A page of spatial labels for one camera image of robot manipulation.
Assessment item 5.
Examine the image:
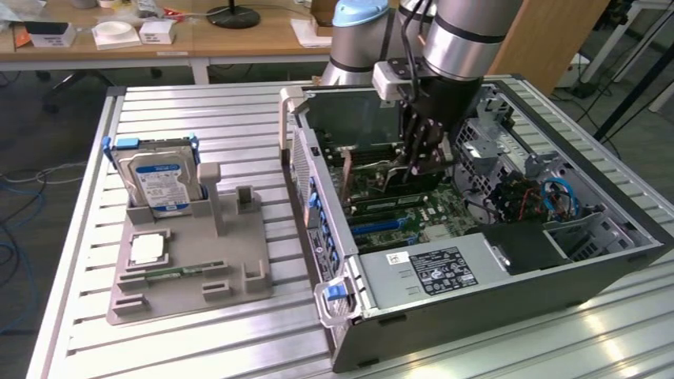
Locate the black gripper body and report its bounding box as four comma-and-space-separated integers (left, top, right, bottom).
404, 74, 483, 133

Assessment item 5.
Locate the green graphics card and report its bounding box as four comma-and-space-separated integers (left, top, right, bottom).
339, 133, 458, 205

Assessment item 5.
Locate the grey metal disk bay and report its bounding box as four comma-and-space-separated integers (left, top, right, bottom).
545, 212, 633, 264
452, 96, 527, 194

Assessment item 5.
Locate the green motherboard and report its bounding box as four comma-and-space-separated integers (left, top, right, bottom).
315, 133, 494, 256

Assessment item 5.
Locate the silver chipset heatsink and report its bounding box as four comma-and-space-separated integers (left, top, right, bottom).
420, 225, 454, 242

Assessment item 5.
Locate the grey card retention latch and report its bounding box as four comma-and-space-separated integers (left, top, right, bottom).
278, 86, 306, 169

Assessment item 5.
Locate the white floor box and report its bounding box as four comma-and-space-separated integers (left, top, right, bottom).
557, 53, 591, 91

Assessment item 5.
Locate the wooden cabinet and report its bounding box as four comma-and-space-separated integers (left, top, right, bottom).
483, 0, 615, 96

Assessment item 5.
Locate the flat white box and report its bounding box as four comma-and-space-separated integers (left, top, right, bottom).
291, 19, 334, 49

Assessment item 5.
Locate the black plastic air shroud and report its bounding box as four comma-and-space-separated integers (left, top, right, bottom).
482, 220, 573, 276

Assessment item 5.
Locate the cardboard box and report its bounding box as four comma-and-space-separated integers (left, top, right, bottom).
308, 0, 338, 28

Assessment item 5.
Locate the black tripod pole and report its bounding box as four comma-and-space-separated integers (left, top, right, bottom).
591, 0, 674, 143

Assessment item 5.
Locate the grey power supply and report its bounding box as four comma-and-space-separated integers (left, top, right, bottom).
356, 231, 517, 311

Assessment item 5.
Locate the black open PC case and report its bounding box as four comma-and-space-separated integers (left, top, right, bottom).
278, 77, 674, 374

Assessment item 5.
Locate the black lamp base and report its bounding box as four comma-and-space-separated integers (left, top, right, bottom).
206, 0, 262, 29

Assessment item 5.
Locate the hard disk with blue carrier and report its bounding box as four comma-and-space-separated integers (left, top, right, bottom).
97, 133, 207, 219

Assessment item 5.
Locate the grey parts rack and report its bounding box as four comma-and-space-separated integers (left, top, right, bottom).
104, 160, 276, 328

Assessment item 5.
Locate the small white box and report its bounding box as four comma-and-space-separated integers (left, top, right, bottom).
139, 20, 178, 45

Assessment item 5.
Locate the green RAM stick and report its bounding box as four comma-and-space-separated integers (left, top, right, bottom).
143, 266, 211, 282

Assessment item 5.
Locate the silver CPU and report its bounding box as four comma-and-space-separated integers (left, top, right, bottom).
128, 235, 168, 266

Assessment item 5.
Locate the white box with round recess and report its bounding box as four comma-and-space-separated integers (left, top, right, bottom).
92, 21, 143, 51

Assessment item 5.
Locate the wooden desk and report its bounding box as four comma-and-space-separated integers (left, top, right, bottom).
0, 0, 482, 86

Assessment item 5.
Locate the black chair base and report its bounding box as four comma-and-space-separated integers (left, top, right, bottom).
39, 70, 115, 115

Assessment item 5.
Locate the white box with black lid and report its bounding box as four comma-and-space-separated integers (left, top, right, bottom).
25, 21, 77, 48

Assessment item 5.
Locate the clear plastic bag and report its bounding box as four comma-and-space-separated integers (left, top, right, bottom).
0, 0, 48, 31

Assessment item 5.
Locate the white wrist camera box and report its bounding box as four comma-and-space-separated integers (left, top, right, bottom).
371, 58, 427, 100

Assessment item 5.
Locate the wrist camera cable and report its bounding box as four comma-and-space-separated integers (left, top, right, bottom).
398, 0, 442, 80

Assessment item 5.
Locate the black internal wire bundle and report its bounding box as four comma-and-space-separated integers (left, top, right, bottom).
462, 173, 547, 224

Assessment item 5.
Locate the blue wire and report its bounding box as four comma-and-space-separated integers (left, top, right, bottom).
541, 177, 583, 220

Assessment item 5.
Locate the blue floor cable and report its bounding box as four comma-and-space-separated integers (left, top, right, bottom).
0, 173, 48, 336

